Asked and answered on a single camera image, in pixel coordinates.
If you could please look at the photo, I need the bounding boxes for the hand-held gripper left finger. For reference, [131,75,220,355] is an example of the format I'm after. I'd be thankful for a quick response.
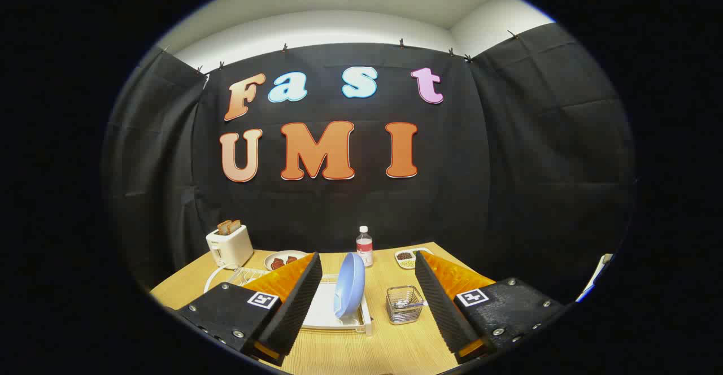
[176,252,323,367]

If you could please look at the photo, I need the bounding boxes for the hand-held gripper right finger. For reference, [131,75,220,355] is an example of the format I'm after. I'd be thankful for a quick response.
[414,251,565,365]

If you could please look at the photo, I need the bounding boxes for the metal wire basket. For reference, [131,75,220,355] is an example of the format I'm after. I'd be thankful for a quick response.
[386,285,425,325]

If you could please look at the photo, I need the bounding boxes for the blue plate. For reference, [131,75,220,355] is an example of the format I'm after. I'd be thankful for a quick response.
[333,252,366,320]

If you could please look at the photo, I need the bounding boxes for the white wire dish rack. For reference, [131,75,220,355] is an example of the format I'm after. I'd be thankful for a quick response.
[229,267,373,336]

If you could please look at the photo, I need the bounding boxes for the beige plate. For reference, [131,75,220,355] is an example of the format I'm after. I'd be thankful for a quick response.
[264,250,308,272]

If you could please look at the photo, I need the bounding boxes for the white drip tray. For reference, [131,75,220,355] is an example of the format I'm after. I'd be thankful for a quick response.
[301,282,371,330]

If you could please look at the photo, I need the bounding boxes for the white divided tray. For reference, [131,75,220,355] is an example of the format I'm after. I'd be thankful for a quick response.
[394,247,433,269]

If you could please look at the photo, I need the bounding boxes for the white toaster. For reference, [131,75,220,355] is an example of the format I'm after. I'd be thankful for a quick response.
[206,224,254,269]

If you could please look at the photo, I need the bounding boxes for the clear plastic bottle red label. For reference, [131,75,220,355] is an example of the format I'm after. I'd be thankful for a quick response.
[356,226,374,267]

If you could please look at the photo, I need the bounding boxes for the white toaster cable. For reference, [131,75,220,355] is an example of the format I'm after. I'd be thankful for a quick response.
[203,262,241,294]

